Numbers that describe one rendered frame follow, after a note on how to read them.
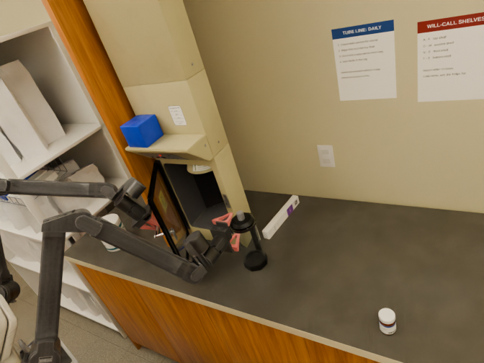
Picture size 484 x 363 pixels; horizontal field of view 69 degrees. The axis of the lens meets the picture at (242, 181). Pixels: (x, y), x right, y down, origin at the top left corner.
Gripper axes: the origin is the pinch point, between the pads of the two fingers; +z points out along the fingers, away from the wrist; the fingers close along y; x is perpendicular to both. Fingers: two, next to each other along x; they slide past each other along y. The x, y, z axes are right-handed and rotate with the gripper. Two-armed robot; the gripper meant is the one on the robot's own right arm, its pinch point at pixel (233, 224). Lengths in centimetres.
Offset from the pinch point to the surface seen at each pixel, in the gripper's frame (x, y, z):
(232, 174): 9.1, 8.8, 18.9
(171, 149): 16.2, 31.4, 0.7
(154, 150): 24.5, 31.1, 0.3
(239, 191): 9.2, -0.6, 19.8
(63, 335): 181, -118, -28
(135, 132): 30.8, 38.2, 0.9
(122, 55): 33, 63, 12
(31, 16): 143, 85, 54
